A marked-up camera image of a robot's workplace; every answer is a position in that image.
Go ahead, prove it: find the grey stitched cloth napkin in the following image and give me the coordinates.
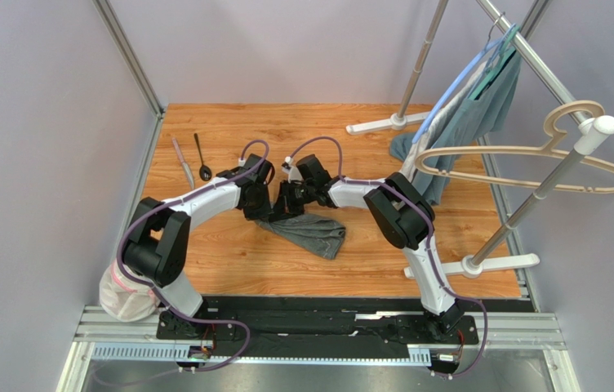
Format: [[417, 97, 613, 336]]
[[256, 214, 346, 260]]

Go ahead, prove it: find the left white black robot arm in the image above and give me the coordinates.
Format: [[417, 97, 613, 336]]
[[114, 154, 274, 323]]

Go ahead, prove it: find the pink handled knife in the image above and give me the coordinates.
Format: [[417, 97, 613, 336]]
[[171, 137, 195, 190]]

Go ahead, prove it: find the blue clothes hanger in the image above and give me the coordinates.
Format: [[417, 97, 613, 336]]
[[412, 24, 520, 144]]

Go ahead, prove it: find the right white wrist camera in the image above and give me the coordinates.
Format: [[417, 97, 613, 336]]
[[281, 156, 303, 182]]

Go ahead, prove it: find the teal hanging garment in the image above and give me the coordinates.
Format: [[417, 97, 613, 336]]
[[389, 42, 522, 205]]

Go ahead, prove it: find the wooden clothes hanger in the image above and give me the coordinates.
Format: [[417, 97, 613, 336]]
[[415, 100, 614, 194]]

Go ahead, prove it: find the metal clothes rack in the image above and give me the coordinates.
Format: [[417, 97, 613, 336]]
[[347, 1, 614, 278]]

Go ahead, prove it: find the black spoon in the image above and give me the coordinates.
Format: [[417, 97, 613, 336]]
[[194, 133, 212, 181]]

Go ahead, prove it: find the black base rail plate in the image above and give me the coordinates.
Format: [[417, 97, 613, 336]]
[[156, 296, 482, 359]]

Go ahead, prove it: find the white mesh laundry bag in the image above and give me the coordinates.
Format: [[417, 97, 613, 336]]
[[99, 261, 160, 323]]

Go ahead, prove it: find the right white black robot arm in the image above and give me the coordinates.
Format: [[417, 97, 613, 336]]
[[275, 154, 464, 334]]

